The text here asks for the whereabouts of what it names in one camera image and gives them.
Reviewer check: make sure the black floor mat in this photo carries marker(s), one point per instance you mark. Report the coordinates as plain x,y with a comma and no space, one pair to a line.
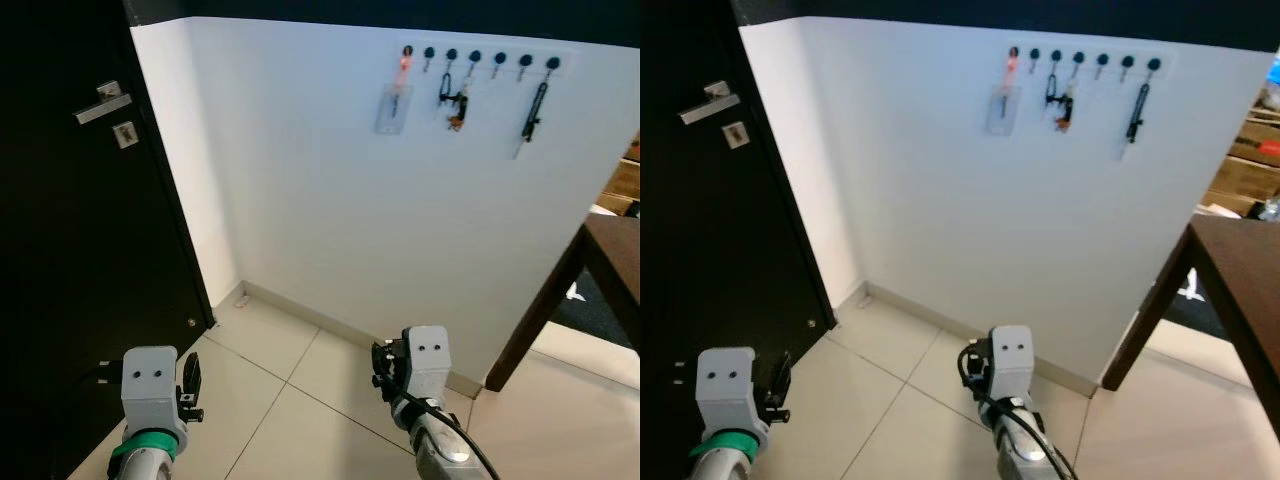
1195,300
590,300

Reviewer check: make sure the dark brown wooden table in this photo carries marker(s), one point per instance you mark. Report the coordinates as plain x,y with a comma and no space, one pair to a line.
1240,270
620,255

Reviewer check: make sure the orange carabiner clip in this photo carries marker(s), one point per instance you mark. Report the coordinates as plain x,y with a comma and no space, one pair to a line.
402,70
1010,70

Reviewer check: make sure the black carabiner key holder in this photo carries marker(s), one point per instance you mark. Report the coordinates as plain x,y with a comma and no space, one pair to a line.
1049,92
443,92

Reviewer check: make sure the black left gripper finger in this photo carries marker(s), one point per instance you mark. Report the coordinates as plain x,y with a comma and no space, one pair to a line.
781,375
192,375

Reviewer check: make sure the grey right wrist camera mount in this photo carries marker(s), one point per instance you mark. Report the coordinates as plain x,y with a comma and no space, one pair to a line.
1010,360
428,360

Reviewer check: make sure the white paper sheet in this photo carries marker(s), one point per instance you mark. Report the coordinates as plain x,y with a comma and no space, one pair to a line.
603,210
1218,210

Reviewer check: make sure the brown cardboard box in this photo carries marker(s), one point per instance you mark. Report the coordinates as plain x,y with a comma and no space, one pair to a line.
1245,172
625,180

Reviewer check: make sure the small key in pouch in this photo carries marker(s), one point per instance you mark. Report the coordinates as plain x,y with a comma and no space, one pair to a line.
1003,105
394,105

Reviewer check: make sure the silver door lock plate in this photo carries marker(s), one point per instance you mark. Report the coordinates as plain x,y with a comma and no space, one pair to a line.
735,133
125,133

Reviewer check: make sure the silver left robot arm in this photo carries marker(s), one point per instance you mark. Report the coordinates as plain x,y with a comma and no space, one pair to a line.
720,462
145,458

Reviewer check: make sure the white hook rail strip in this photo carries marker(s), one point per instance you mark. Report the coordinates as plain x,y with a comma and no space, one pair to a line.
1091,61
488,60

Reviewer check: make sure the clear plastic badge pouch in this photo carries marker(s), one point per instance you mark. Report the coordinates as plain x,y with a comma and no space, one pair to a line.
993,123
385,122

